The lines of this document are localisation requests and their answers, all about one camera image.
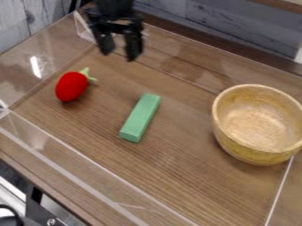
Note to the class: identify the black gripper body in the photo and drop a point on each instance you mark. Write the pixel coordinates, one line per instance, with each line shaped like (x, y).
(113, 17)

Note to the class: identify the red plush strawberry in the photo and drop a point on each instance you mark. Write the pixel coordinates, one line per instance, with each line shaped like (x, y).
(72, 85)

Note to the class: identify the black table leg bracket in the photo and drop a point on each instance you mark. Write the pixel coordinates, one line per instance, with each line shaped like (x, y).
(36, 212)

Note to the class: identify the green rectangular block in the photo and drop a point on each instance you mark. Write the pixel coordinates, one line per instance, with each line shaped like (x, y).
(140, 117)

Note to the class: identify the clear acrylic tray wall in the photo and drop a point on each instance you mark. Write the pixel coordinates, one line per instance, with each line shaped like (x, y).
(174, 179)

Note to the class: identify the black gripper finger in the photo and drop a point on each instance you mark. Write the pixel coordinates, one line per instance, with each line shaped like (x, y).
(104, 40)
(134, 45)

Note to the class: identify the wooden bowl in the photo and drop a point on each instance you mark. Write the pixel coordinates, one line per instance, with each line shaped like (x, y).
(256, 124)

